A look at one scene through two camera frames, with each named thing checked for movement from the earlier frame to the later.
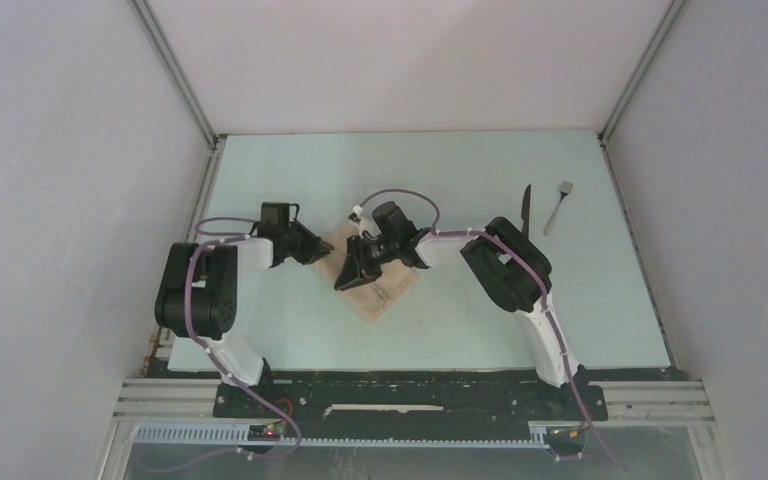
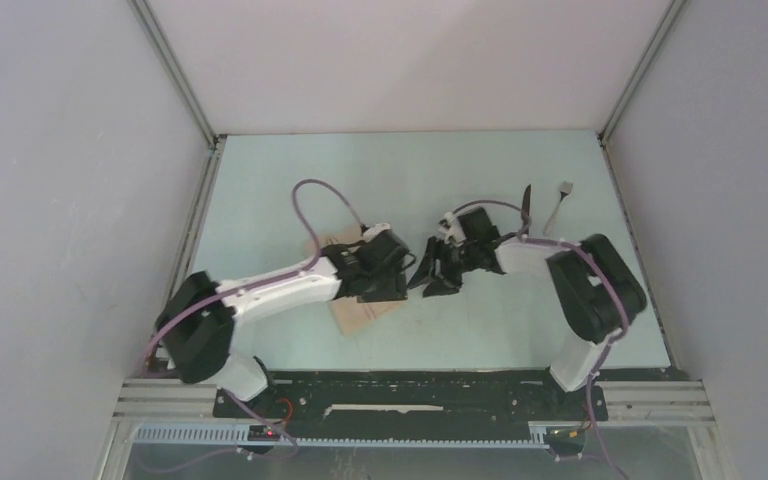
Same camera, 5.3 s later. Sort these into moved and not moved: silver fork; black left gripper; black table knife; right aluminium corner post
Moved: black left gripper
Not moved: right aluminium corner post; black table knife; silver fork
